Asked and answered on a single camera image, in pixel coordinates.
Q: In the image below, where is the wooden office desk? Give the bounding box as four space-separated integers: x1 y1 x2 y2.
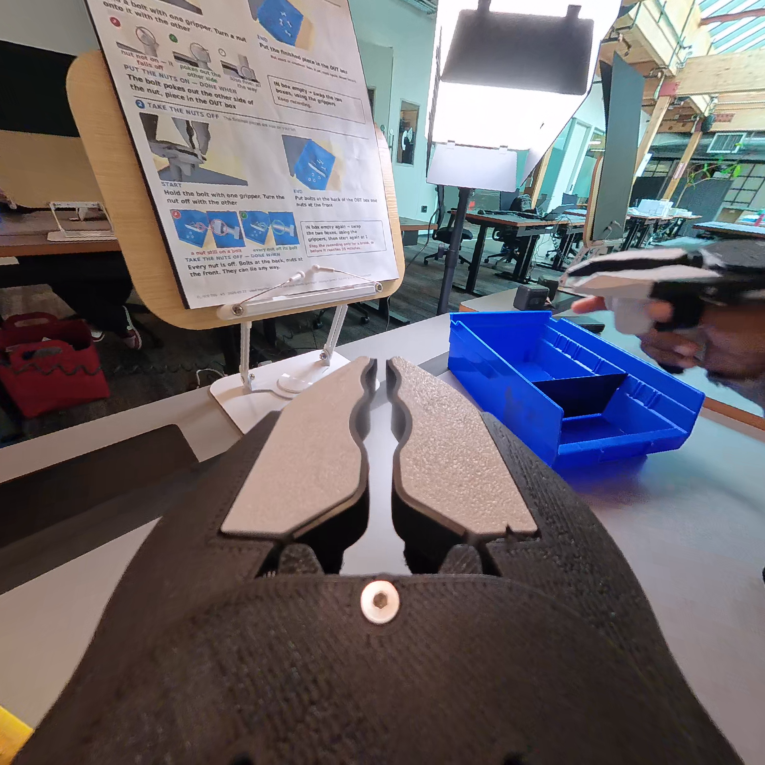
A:
451 208 589 294
0 233 123 259

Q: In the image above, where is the white panel floor lamp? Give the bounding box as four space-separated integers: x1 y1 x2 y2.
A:
426 142 518 316

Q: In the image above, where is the yellow plastic bin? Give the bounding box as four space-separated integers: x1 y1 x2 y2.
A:
0 705 34 755

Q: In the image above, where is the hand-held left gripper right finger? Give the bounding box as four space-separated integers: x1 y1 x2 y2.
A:
385 357 540 565

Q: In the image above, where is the printed instruction sheet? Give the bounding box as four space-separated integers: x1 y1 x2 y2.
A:
84 0 401 310

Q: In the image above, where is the black panel lamp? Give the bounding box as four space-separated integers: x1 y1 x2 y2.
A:
439 0 596 96

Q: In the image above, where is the blue plastic bin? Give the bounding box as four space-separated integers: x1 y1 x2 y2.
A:
447 310 706 470

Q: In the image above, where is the black office chair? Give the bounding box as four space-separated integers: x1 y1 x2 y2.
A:
484 226 530 267
423 210 473 267

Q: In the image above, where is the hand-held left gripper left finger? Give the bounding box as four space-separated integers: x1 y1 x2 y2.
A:
220 357 379 565

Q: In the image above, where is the person's right forearm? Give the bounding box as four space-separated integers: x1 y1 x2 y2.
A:
708 371 765 419

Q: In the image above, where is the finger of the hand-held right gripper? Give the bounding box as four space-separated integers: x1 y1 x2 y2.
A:
563 247 707 289
575 267 722 300

